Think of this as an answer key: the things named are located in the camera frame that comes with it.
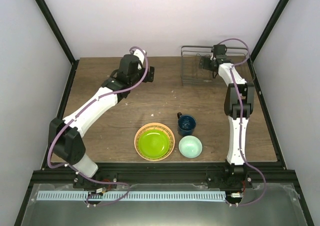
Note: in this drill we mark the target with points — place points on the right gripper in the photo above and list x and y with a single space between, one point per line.
204 66

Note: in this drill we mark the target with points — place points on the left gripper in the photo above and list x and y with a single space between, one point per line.
150 74

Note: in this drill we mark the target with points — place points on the grey wire dish rack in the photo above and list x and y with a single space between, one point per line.
194 73

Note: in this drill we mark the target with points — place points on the dark blue mug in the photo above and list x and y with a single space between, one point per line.
186 124

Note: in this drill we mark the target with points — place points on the pale green dotted bowl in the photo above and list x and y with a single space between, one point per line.
190 147

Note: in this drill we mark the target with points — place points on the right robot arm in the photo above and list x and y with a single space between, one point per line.
238 107

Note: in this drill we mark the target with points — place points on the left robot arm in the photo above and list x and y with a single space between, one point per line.
65 137

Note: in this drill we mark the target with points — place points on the orange patterned plate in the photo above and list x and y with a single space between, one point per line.
158 126

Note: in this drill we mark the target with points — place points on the lime green plate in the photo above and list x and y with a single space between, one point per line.
153 144

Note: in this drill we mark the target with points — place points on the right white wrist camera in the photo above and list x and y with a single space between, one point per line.
219 49

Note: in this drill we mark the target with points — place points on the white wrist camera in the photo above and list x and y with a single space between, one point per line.
219 49
141 55

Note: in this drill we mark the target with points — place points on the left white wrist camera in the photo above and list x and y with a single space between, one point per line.
141 55

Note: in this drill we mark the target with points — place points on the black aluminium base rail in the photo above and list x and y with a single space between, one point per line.
214 175

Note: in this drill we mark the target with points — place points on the light blue slotted cable duct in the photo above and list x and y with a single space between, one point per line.
183 196

